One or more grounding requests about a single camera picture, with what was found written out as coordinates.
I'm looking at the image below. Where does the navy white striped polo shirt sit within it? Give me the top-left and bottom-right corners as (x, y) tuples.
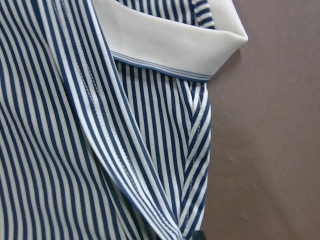
(0, 0), (248, 240)

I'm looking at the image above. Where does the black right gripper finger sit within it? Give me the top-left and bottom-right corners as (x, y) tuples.
(192, 230), (207, 240)

